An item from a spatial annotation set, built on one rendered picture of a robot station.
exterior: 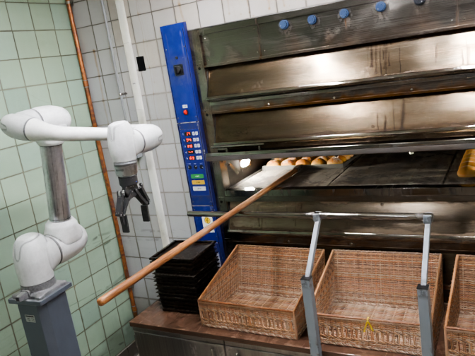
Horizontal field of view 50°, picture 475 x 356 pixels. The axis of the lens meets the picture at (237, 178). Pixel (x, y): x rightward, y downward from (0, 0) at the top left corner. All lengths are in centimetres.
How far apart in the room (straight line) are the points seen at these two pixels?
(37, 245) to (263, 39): 149
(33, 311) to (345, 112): 175
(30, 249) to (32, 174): 74
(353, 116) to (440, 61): 46
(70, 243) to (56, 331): 41
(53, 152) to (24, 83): 74
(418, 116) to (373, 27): 46
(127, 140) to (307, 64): 108
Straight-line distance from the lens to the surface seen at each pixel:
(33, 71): 320
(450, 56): 248
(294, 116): 271
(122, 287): 187
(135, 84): 317
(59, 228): 258
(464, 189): 258
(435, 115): 251
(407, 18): 252
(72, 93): 337
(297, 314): 253
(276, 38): 271
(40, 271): 251
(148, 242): 345
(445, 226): 264
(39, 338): 262
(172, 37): 296
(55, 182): 253
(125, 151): 198
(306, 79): 263
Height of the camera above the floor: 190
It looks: 13 degrees down
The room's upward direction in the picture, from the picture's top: 9 degrees counter-clockwise
